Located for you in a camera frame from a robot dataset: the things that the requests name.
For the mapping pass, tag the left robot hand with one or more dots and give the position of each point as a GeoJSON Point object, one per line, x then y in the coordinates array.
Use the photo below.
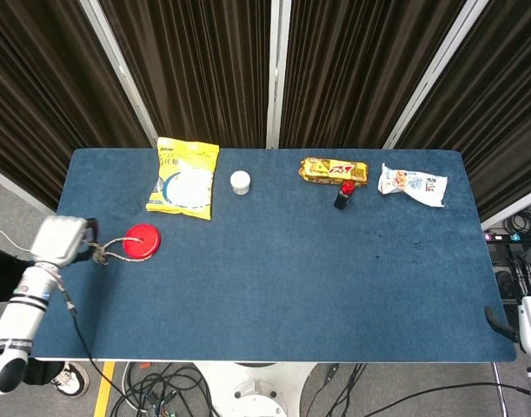
{"type": "Point", "coordinates": [58, 241]}

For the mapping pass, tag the red disc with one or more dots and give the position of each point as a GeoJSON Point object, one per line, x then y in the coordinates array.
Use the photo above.
{"type": "Point", "coordinates": [143, 243]}

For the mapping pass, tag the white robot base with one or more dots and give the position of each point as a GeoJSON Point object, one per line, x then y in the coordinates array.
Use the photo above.
{"type": "Point", "coordinates": [256, 386]}

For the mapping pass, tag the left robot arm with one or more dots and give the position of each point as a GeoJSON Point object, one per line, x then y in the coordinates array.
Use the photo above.
{"type": "Point", "coordinates": [21, 313]}

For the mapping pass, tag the black power strip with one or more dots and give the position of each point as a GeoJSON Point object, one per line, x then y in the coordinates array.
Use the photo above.
{"type": "Point", "coordinates": [504, 237]}

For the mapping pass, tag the yellow snack bag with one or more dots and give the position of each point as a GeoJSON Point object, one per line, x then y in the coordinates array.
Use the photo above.
{"type": "Point", "coordinates": [184, 182]}

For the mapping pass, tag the black and white sneaker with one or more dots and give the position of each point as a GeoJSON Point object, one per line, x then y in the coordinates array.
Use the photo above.
{"type": "Point", "coordinates": [71, 380]}

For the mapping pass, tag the dark pleated curtain panel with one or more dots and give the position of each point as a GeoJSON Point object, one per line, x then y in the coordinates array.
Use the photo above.
{"type": "Point", "coordinates": [195, 69]}
{"type": "Point", "coordinates": [495, 113]}
{"type": "Point", "coordinates": [43, 95]}
{"type": "Point", "coordinates": [356, 69]}

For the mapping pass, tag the white snack packet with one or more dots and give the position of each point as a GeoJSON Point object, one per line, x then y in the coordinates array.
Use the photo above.
{"type": "Point", "coordinates": [413, 184]}

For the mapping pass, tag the small white jar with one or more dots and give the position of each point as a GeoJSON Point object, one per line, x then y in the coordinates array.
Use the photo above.
{"type": "Point", "coordinates": [240, 182]}

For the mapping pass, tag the blue table mat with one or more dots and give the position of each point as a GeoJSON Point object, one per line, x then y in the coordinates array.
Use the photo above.
{"type": "Point", "coordinates": [269, 269]}

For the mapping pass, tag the dark bottle red cap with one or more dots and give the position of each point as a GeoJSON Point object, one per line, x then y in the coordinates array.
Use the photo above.
{"type": "Point", "coordinates": [344, 197]}

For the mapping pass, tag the yellow brown biscuit pack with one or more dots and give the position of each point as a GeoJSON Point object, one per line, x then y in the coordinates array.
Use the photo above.
{"type": "Point", "coordinates": [334, 170]}

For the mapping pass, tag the white partition frame post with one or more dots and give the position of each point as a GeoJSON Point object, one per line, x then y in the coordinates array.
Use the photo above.
{"type": "Point", "coordinates": [276, 74]}
{"type": "Point", "coordinates": [117, 65]}
{"type": "Point", "coordinates": [439, 65]}

